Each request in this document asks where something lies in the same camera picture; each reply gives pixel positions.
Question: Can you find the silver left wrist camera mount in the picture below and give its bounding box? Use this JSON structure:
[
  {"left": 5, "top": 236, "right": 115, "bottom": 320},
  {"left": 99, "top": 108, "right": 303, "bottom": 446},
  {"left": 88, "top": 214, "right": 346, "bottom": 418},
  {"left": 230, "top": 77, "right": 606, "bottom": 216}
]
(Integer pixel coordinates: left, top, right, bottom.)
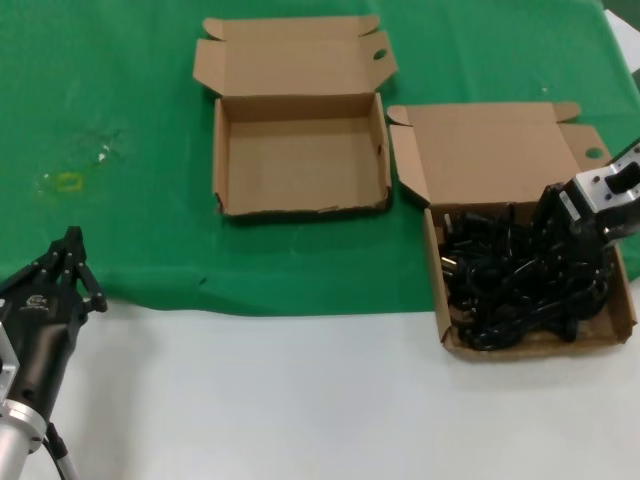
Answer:
[{"left": 0, "top": 299, "right": 22, "bottom": 402}]

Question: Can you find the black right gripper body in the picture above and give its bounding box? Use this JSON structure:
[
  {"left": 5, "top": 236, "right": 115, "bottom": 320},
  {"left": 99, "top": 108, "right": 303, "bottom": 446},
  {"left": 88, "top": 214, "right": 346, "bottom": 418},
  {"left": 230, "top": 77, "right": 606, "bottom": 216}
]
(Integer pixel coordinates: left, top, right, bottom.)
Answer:
[{"left": 567, "top": 213, "right": 621, "bottom": 266}]

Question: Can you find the cardboard box with oval hole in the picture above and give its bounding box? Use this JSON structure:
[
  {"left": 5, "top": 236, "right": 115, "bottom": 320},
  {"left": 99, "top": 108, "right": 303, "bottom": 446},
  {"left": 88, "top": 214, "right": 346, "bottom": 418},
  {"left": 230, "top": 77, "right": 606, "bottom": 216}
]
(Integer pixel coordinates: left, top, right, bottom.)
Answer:
[{"left": 192, "top": 14, "right": 400, "bottom": 219}]

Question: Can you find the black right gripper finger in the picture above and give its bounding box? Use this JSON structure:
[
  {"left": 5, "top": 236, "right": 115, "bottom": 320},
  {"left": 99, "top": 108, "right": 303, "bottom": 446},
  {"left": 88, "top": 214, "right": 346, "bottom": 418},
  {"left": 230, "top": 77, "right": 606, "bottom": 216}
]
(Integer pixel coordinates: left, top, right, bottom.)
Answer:
[{"left": 530, "top": 183, "right": 570, "bottom": 257}]

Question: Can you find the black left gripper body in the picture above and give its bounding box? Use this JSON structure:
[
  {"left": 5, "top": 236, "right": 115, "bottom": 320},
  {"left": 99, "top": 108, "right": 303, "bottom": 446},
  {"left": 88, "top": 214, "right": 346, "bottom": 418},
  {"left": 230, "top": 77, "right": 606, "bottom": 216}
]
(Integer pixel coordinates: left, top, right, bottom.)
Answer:
[{"left": 0, "top": 273, "right": 87, "bottom": 417}]

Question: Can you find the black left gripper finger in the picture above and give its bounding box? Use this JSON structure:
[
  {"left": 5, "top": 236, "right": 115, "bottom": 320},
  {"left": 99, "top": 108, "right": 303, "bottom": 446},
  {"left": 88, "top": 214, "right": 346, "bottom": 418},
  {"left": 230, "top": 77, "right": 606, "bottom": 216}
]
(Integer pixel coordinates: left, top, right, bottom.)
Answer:
[
  {"left": 58, "top": 233, "right": 110, "bottom": 315},
  {"left": 0, "top": 225, "right": 82, "bottom": 297}
]

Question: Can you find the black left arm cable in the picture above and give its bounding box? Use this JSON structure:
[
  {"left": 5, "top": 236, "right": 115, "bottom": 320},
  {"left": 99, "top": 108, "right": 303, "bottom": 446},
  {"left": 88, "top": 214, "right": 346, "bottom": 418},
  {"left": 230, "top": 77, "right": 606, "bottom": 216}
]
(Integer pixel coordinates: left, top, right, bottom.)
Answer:
[{"left": 42, "top": 421, "right": 80, "bottom": 480}]

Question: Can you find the cardboard box holding cords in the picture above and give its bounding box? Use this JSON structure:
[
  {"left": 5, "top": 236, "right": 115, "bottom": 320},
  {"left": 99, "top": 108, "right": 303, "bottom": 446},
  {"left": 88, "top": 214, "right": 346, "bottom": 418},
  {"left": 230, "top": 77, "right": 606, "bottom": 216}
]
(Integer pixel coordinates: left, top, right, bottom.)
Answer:
[{"left": 386, "top": 101, "right": 639, "bottom": 358}]

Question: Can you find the green table cloth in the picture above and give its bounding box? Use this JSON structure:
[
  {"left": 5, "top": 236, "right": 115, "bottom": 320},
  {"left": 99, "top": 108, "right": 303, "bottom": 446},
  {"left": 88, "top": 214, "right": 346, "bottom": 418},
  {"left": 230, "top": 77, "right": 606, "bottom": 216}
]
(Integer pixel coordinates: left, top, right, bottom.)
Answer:
[{"left": 0, "top": 0, "right": 640, "bottom": 321}]

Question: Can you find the black power cord pile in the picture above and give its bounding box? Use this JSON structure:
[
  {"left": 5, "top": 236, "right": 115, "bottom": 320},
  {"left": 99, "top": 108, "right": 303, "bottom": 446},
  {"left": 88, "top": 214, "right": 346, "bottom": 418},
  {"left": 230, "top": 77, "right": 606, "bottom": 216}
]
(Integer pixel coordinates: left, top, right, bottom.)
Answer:
[{"left": 439, "top": 202, "right": 614, "bottom": 352}]

